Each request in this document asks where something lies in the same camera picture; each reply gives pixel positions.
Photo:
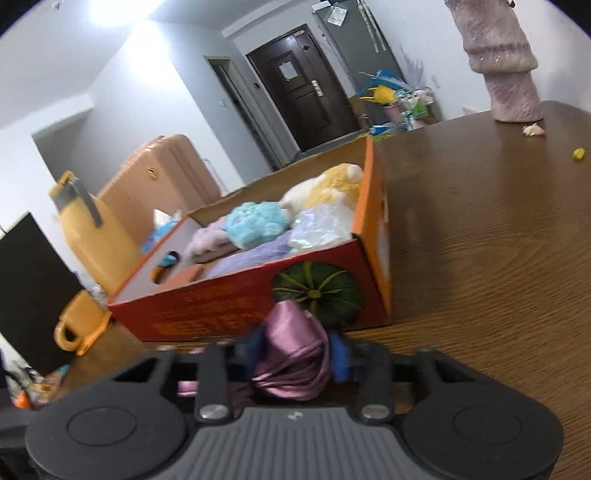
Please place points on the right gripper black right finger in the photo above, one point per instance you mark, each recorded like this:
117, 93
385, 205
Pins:
369, 365

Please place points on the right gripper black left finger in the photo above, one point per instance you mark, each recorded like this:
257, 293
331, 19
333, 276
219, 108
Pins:
218, 366

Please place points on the pink satin cloth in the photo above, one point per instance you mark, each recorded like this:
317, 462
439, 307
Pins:
286, 358

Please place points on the lavender fluffy plush cloth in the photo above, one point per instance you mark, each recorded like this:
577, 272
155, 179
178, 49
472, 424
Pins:
209, 243

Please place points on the orange cardboard box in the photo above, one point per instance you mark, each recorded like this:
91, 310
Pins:
346, 286

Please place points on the purple folded towel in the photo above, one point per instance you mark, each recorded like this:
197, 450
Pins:
262, 254

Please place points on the yellow ceramic mug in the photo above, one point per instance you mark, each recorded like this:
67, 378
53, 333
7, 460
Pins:
80, 324

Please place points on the white translucent plastic bag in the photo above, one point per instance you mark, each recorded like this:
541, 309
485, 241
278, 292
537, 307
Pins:
321, 226

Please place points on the blue fluffy plush toy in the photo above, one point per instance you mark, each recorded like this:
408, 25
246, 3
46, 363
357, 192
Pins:
251, 224

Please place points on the blue tissue pack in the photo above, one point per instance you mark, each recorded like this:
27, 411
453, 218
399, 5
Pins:
162, 224

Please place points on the yellow thermos jug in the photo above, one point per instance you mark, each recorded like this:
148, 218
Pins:
98, 239

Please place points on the snack packet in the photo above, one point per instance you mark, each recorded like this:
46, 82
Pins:
29, 390

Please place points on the yellow white plush toy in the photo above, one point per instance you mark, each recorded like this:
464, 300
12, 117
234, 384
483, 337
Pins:
340, 184

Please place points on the pink hard-shell suitcase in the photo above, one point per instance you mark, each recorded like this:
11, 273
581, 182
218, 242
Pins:
165, 174

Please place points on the black paper shopping bag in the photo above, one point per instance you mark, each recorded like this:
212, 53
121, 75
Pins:
36, 286

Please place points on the cluttered toy shelf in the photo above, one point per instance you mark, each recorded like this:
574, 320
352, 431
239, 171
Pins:
407, 108

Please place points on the yellow small table pieces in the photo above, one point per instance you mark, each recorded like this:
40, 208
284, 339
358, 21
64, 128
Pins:
579, 154

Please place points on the dark brown entrance door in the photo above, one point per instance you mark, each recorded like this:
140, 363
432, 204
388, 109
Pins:
304, 88

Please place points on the grey refrigerator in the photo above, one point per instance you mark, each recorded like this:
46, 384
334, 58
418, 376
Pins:
357, 40

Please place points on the pink flower vase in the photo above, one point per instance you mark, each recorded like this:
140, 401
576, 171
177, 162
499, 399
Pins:
499, 50

